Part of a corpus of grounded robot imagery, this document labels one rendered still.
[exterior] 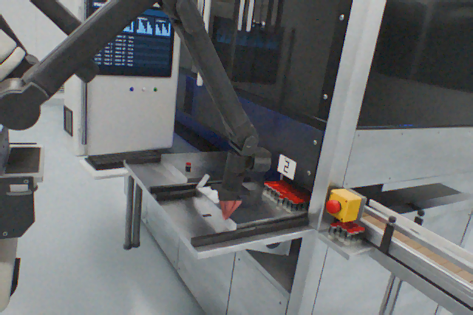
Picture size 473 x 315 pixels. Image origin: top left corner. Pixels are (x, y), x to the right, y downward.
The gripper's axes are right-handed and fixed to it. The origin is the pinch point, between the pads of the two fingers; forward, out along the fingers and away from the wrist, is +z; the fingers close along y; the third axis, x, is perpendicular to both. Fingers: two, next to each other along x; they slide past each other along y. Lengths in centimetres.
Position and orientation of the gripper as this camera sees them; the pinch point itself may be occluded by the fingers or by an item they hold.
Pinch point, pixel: (225, 217)
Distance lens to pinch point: 113.6
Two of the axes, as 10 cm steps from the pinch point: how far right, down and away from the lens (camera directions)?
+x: -5.2, -3.3, 7.9
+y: 8.3, 0.2, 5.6
